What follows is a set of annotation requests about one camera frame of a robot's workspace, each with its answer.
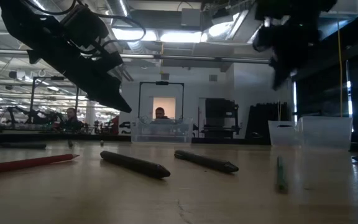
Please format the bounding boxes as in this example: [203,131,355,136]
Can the black frame stand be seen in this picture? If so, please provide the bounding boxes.
[29,76,81,122]
[137,81,185,119]

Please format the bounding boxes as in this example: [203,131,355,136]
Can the metal ventilation hood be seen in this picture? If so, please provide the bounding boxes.
[202,0,358,47]

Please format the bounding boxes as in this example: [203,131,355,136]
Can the black equipment cart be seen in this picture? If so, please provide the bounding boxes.
[204,98,241,139]

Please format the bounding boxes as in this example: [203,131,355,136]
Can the ceiling light panel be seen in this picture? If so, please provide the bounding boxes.
[159,30,203,44]
[112,27,158,42]

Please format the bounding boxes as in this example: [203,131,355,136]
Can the black pen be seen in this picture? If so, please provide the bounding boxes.
[173,149,240,174]
[99,150,172,180]

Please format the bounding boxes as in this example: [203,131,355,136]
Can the person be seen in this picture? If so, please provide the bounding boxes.
[52,107,85,132]
[150,106,171,125]

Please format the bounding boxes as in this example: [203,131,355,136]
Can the round spiral ventilation duct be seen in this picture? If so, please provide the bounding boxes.
[104,0,131,20]

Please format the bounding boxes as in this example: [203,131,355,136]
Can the green marker pen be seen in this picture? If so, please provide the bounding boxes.
[274,155,290,194]

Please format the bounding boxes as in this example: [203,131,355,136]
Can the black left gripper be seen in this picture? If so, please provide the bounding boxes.
[9,18,132,113]

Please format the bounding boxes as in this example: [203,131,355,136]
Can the horizontal metal pipe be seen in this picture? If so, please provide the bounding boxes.
[0,48,272,65]

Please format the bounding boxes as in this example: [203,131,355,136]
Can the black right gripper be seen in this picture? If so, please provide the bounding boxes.
[252,17,321,90]

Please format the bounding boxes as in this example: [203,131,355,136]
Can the black folded panels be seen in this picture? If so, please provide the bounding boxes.
[245,101,293,146]

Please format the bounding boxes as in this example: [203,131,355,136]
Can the black background robot station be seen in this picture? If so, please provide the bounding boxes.
[6,105,65,126]

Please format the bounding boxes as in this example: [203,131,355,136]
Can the red pencil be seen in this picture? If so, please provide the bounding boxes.
[0,153,80,177]

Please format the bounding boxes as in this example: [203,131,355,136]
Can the clear plastic bin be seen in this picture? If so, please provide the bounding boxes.
[131,117,195,144]

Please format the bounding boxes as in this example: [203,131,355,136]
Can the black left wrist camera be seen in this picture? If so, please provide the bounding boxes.
[60,4,110,49]

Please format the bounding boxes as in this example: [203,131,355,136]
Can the grey ceiling box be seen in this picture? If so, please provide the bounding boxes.
[181,8,202,27]

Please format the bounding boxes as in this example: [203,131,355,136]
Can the small white plastic bin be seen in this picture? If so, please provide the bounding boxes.
[267,120,303,147]

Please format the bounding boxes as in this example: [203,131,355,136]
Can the large white plastic bin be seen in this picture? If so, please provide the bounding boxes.
[296,116,353,151]

